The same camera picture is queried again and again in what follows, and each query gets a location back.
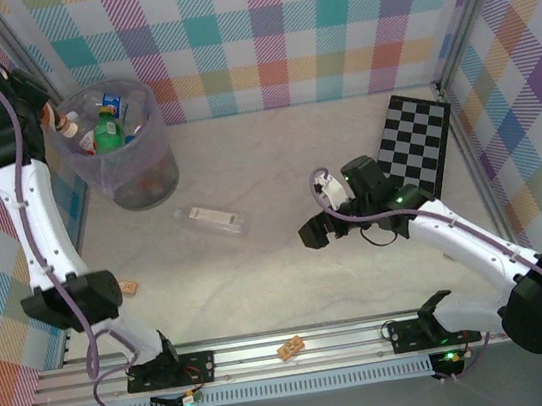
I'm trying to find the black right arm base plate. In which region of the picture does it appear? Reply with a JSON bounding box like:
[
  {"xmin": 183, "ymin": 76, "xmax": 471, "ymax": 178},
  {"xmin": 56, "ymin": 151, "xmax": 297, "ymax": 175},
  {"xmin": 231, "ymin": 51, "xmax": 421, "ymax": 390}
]
[{"xmin": 386, "ymin": 308, "xmax": 485, "ymax": 357}]

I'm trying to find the small orange patterned box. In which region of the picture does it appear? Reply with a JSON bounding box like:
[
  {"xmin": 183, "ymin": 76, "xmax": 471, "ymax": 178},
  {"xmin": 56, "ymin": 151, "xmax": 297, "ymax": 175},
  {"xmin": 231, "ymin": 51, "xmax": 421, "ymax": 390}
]
[
  {"xmin": 274, "ymin": 337, "xmax": 308, "ymax": 364},
  {"xmin": 118, "ymin": 276, "xmax": 142, "ymax": 300}
]

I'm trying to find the aluminium mounting rail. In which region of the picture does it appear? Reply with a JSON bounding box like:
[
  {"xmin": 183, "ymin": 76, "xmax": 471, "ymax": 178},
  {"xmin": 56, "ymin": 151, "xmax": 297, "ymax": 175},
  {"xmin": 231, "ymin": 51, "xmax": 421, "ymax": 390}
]
[{"xmin": 28, "ymin": 293, "xmax": 542, "ymax": 406}]

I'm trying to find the translucent purple bin liner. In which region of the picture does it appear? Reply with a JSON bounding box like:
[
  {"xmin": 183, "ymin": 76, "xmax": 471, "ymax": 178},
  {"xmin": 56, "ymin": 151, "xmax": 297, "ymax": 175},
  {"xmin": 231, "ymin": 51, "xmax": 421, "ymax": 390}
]
[{"xmin": 41, "ymin": 73, "xmax": 177, "ymax": 207}]

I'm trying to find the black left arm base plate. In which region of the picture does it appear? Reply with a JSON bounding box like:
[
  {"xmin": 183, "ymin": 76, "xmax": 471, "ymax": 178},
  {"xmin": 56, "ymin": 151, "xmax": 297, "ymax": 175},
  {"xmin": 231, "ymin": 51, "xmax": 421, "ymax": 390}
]
[{"xmin": 123, "ymin": 349, "xmax": 221, "ymax": 397}]

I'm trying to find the small bottle blue label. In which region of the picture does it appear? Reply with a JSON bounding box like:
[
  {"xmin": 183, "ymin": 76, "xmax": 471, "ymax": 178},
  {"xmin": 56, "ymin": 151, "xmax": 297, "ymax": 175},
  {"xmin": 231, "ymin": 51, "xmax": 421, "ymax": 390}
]
[{"xmin": 100, "ymin": 88, "xmax": 133, "ymax": 125}]

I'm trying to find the left black controller board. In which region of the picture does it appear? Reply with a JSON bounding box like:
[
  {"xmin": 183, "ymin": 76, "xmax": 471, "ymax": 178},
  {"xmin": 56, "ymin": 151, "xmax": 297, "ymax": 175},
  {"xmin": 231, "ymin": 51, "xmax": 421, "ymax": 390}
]
[{"xmin": 149, "ymin": 388, "xmax": 204, "ymax": 406}]

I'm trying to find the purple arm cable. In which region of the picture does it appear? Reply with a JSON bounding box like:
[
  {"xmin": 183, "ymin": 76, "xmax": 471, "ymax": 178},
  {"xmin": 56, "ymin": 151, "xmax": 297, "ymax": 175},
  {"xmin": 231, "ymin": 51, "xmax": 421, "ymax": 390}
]
[
  {"xmin": 307, "ymin": 137, "xmax": 542, "ymax": 399},
  {"xmin": 0, "ymin": 33, "xmax": 194, "ymax": 406}
]

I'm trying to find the aluminium right frame post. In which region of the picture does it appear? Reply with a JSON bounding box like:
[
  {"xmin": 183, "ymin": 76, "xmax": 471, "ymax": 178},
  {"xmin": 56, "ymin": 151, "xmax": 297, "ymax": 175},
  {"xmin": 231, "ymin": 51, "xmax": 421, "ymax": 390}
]
[{"xmin": 423, "ymin": 0, "xmax": 536, "ymax": 95}]

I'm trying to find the black controller board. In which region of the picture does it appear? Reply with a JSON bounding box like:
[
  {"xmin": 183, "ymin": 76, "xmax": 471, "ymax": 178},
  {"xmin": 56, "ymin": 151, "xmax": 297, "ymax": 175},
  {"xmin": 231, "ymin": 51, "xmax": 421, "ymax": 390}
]
[
  {"xmin": 428, "ymin": 347, "xmax": 469, "ymax": 382},
  {"xmin": 149, "ymin": 388, "xmax": 204, "ymax": 406}
]

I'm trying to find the thin black cable loop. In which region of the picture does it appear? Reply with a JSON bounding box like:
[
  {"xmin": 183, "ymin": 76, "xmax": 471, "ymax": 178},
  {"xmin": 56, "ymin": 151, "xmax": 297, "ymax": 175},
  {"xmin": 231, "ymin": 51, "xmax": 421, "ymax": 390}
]
[{"xmin": 358, "ymin": 219, "xmax": 400, "ymax": 252}]

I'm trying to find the white slotted cable duct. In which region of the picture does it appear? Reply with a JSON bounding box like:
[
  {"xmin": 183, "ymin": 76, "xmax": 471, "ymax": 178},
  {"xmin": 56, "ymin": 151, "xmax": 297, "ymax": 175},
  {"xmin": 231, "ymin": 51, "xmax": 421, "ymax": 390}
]
[{"xmin": 73, "ymin": 355, "xmax": 437, "ymax": 406}]

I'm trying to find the clear plastic trash bin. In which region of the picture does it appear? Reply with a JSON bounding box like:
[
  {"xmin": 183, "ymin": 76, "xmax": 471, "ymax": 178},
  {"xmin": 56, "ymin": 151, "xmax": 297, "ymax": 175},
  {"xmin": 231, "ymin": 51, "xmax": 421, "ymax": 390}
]
[{"xmin": 41, "ymin": 72, "xmax": 185, "ymax": 223}]

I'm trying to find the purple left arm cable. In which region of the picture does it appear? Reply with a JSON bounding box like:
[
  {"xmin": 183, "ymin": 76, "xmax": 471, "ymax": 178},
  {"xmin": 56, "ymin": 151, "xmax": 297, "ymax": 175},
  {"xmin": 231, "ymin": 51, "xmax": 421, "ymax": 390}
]
[{"xmin": 0, "ymin": 33, "xmax": 194, "ymax": 406}]

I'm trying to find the aluminium left frame post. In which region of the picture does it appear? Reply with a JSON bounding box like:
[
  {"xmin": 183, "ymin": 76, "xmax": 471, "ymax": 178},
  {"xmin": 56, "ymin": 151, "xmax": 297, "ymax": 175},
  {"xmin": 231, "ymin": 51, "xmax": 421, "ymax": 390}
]
[{"xmin": 0, "ymin": 0, "xmax": 64, "ymax": 111}]

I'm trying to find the black grey checkerboard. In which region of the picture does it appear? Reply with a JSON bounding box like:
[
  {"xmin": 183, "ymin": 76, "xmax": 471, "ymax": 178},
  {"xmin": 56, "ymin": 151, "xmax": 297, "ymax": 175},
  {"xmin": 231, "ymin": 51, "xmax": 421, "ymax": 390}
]
[{"xmin": 367, "ymin": 86, "xmax": 464, "ymax": 207}]

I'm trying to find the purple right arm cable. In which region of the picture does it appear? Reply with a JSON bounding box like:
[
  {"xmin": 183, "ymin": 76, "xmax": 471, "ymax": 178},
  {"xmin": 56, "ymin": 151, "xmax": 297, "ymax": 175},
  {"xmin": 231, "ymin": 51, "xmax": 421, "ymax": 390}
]
[{"xmin": 307, "ymin": 137, "xmax": 542, "ymax": 399}]

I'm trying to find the aluminium frame post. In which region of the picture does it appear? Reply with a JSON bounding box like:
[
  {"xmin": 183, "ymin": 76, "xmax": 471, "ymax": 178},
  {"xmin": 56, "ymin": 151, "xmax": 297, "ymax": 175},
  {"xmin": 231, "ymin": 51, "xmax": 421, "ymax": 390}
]
[
  {"xmin": 423, "ymin": 0, "xmax": 536, "ymax": 95},
  {"xmin": 0, "ymin": 0, "xmax": 64, "ymax": 111}
]

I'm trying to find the green bottle yellow cap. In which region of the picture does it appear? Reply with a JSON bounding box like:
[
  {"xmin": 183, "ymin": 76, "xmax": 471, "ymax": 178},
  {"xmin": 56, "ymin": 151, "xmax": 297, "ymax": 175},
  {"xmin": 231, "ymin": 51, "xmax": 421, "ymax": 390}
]
[{"xmin": 88, "ymin": 104, "xmax": 127, "ymax": 157}]

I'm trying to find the right black controller board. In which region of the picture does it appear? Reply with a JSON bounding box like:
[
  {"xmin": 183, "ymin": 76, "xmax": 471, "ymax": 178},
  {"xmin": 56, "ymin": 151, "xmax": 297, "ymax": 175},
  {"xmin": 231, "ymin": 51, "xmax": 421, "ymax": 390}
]
[{"xmin": 428, "ymin": 347, "xmax": 469, "ymax": 382}]

